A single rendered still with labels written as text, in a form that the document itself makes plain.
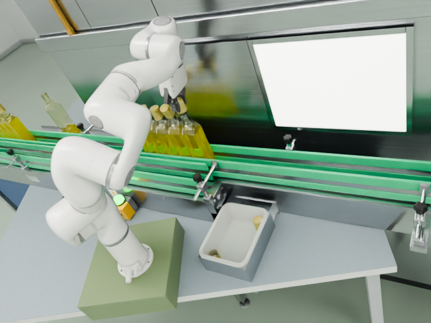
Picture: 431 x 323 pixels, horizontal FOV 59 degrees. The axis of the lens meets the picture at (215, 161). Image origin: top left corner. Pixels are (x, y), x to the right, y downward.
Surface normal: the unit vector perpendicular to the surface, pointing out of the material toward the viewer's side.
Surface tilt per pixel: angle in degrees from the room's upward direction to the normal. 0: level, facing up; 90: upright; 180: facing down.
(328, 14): 90
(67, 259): 0
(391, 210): 90
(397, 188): 90
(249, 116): 90
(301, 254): 0
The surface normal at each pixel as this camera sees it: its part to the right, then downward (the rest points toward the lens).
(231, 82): -0.42, 0.71
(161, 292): -0.29, -0.71
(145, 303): -0.03, 0.68
